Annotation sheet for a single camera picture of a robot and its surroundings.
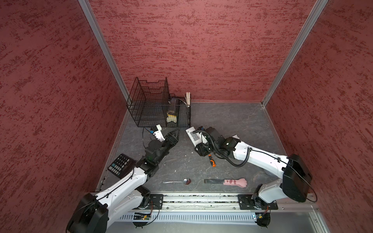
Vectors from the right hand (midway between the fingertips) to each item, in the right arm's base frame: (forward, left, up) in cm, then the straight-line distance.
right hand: (198, 150), depth 81 cm
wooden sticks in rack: (+34, +5, +10) cm, 35 cm away
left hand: (+6, +10, +9) cm, 15 cm away
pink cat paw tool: (-15, -24, -10) cm, 30 cm away
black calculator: (-4, +46, -9) cm, 47 cm away
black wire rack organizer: (+48, +37, -10) cm, 61 cm away
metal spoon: (-14, +7, -10) cm, 18 cm away
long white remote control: (+6, +1, +5) cm, 7 cm away
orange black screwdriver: (-2, -9, -10) cm, 13 cm away
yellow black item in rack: (+32, +18, -7) cm, 37 cm away
